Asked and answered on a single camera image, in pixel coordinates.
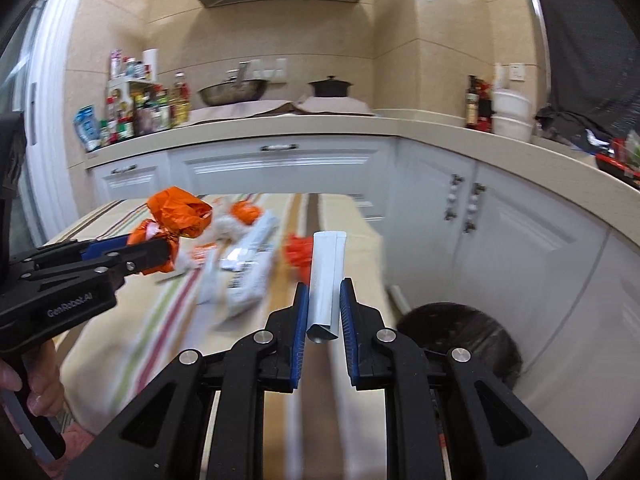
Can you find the large orange wrapper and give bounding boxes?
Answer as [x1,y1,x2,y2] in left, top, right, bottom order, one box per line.
[127,186,213,275]

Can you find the white blue snack bag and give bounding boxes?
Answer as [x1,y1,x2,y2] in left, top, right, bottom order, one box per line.
[220,210,279,318]

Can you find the small orange white packet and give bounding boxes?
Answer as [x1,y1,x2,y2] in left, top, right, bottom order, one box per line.
[190,243,217,266]

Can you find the orange plastic wrapper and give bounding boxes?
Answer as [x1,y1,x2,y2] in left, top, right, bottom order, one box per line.
[284,234,314,285]

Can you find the long white sachet packet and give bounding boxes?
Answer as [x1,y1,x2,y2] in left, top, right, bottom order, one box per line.
[196,248,219,307]

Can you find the silver white sachet packet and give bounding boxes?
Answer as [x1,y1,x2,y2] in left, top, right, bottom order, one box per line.
[306,231,346,344]

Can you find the small orange wrapper ball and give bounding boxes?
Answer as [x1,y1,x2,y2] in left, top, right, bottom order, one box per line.
[230,200,262,226]

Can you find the white tissue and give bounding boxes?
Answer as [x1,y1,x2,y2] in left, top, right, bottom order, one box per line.
[174,214,250,273]

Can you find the black trash bin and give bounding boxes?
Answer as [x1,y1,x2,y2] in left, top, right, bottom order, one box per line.
[396,302,523,389]

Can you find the person's left hand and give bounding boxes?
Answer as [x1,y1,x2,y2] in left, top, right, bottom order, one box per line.
[22,340,64,417]

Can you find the striped tablecloth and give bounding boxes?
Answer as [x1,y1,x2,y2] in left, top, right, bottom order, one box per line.
[48,194,394,479]

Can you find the blue white packet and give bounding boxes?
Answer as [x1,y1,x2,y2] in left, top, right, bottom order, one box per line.
[74,105,101,153]

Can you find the condiment rack with bottles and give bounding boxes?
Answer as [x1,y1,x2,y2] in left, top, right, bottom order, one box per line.
[100,50,191,146]

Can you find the steel wok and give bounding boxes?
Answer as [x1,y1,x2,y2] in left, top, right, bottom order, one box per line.
[198,62,269,106]

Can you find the pink stove cover cloth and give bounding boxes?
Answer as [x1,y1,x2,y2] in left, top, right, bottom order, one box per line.
[186,96,373,126]

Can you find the black casserole pot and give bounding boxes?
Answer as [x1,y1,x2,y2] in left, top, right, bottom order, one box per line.
[309,76,352,98]

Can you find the white stacked bowls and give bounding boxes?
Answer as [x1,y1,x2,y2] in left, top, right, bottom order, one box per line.
[491,89,534,143]

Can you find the dark oil bottle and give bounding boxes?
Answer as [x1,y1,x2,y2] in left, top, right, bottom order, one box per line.
[465,75,480,129]

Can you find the red dish rack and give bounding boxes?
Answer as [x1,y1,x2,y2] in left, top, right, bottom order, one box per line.
[594,130,640,190]

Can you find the dark grey hanging cloth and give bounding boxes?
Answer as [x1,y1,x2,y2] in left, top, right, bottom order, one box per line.
[536,0,639,152]

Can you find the drawer handle left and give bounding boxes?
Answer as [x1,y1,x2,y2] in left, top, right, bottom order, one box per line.
[111,164,138,174]

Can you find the drawer handle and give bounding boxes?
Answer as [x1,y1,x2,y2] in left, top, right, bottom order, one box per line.
[111,164,138,174]
[260,143,299,153]

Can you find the left cabinet door handle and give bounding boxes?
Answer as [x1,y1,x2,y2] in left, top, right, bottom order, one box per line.
[445,174,464,221]

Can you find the cabinet door handle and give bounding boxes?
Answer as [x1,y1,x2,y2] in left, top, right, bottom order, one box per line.
[445,174,464,221]
[463,182,487,233]

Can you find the right cabinet door handle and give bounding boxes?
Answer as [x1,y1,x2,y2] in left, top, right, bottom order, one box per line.
[463,182,487,233]

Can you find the drawer handle centre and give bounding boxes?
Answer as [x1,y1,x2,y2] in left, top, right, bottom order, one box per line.
[260,143,299,153]

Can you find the white wall hook rack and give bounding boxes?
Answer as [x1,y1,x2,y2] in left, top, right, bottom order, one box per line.
[246,58,288,84]

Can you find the wall power socket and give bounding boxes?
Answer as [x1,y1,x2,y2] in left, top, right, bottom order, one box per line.
[509,63,526,82]

